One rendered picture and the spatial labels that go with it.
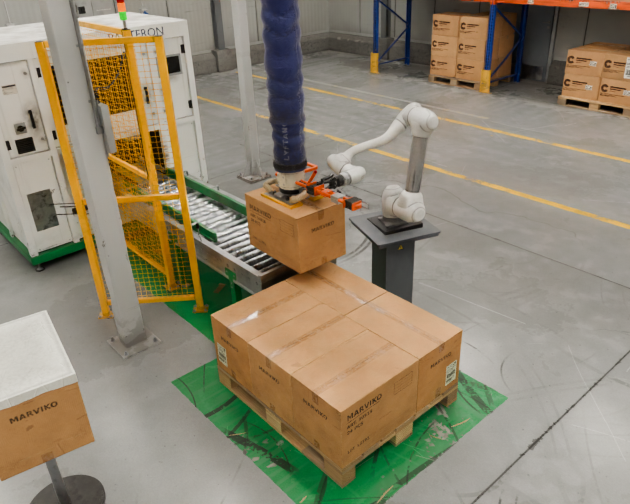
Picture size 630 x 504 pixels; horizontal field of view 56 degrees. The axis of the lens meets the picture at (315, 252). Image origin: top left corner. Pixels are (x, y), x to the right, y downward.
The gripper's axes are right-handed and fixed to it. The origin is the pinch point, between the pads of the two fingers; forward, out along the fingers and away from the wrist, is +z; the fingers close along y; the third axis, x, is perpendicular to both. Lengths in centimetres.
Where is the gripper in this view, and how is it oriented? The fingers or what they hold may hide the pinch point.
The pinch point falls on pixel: (317, 189)
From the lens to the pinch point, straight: 380.7
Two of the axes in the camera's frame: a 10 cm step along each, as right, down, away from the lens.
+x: -6.6, -3.3, 6.7
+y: 0.4, 8.8, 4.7
